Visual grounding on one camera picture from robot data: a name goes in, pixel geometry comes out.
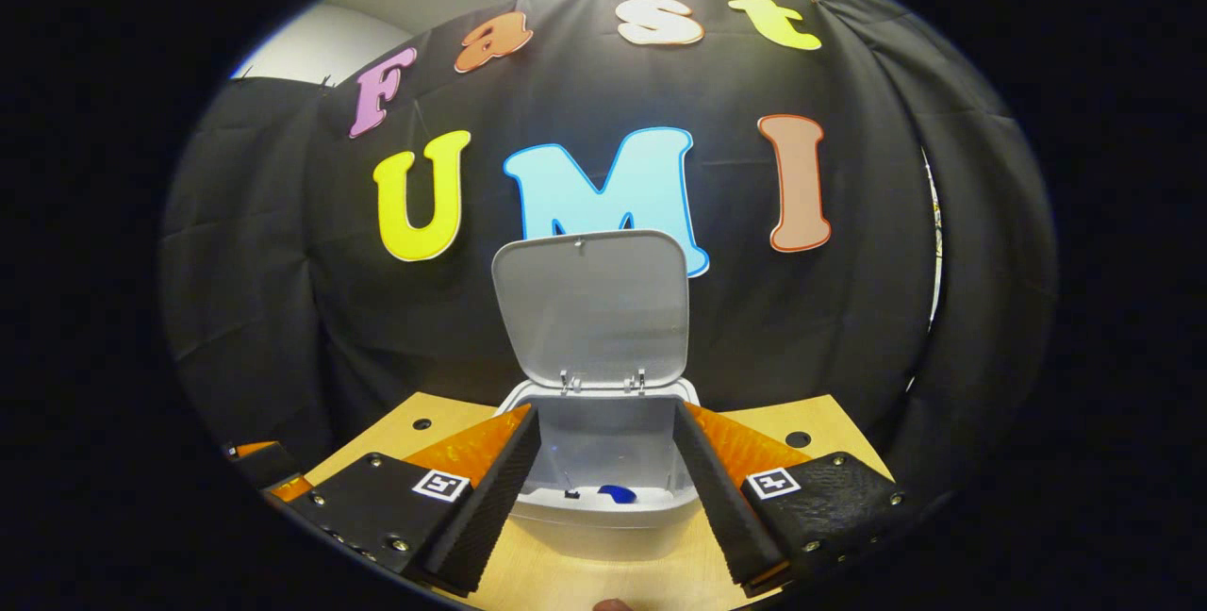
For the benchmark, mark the blue paper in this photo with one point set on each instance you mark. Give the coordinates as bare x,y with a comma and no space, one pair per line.
618,494

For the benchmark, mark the black backdrop cloth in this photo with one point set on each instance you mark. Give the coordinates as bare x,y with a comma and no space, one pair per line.
283,309

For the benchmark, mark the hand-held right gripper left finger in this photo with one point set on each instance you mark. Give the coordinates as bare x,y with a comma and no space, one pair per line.
486,517

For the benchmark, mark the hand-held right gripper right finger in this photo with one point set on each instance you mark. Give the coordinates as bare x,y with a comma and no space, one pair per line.
726,517

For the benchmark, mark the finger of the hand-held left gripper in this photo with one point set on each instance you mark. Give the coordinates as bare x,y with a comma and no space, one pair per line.
264,465
290,488

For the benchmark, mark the wooden desktop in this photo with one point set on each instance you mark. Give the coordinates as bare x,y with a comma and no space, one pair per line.
575,583

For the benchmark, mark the white desktop garbage bin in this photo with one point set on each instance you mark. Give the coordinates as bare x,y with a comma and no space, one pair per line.
594,309

